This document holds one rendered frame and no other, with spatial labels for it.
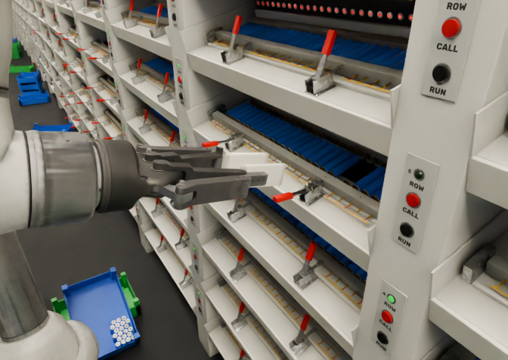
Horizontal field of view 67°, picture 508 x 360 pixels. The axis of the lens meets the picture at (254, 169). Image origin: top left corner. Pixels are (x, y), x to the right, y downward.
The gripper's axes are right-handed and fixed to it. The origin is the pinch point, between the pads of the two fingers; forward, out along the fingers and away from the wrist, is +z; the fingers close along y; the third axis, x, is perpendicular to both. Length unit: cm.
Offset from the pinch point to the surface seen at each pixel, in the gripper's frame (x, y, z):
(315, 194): 7.0, 3.7, 17.5
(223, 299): 64, 42, 33
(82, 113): 64, 259, 36
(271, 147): 4.4, 20.7, 19.9
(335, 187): 4.6, 1.4, 19.1
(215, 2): -22, 49, 18
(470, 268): 4.3, -22.4, 17.9
